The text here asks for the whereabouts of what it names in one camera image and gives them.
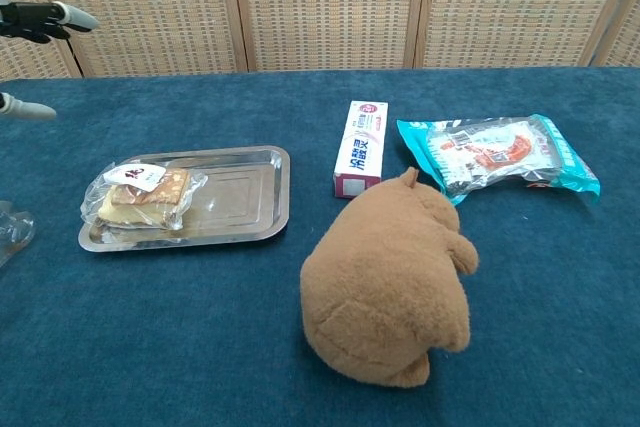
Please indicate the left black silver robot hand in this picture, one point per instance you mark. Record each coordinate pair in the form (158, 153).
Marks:
(30, 17)

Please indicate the small snack packet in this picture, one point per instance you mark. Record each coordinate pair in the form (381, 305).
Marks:
(145, 197)

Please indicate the empty clear plastic cola bottle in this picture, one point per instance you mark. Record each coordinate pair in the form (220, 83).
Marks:
(12, 229)

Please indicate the silver metal rectangular tray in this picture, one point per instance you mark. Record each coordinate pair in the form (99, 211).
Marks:
(235, 197)

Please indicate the woven bamboo folding screen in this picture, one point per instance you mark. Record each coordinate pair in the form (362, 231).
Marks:
(330, 7)

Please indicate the blue tablecloth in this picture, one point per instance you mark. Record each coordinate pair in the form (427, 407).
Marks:
(150, 337)

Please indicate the white toothpaste box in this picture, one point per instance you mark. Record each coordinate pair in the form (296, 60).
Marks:
(362, 152)

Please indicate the brown plush toy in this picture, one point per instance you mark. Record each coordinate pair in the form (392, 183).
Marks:
(385, 282)

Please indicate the teal snack bag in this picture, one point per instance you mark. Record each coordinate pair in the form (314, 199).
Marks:
(500, 152)

